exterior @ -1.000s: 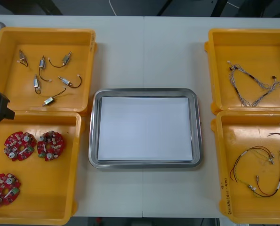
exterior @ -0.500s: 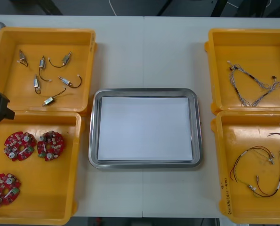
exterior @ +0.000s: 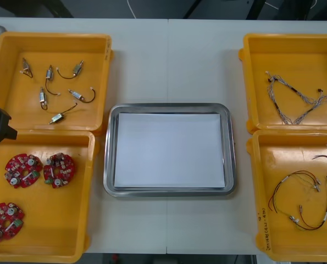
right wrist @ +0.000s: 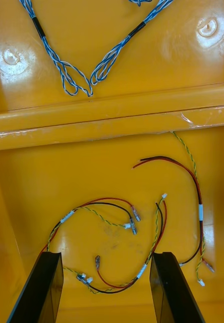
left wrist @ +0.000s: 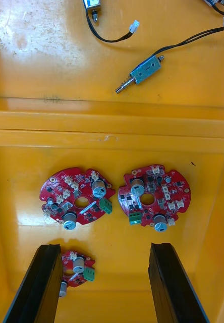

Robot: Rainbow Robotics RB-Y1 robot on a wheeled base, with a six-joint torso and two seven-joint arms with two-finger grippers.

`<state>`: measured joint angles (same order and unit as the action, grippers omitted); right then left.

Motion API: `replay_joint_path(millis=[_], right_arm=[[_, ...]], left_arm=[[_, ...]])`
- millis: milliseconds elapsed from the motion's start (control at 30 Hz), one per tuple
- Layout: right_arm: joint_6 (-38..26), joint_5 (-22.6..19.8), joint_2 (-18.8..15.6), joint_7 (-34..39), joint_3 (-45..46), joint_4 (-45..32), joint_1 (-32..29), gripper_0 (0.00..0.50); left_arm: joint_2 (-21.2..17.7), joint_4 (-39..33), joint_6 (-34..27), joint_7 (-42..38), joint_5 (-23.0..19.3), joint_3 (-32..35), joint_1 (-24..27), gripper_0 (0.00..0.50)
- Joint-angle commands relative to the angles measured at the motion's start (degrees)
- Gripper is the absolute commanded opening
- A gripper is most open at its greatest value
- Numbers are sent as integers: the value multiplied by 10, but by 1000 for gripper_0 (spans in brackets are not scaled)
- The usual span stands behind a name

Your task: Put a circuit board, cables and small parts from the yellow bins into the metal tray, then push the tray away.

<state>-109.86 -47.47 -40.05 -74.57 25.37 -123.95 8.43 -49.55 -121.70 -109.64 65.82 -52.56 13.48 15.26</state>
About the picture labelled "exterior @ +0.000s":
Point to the round red circuit board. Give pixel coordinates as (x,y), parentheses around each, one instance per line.
(1,222)
(20,165)
(59,171)

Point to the yellow-orange plastic bin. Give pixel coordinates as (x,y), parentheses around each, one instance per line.
(47,220)
(284,242)
(69,115)
(289,57)

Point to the white paper sheet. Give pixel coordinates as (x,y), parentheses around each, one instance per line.
(168,151)

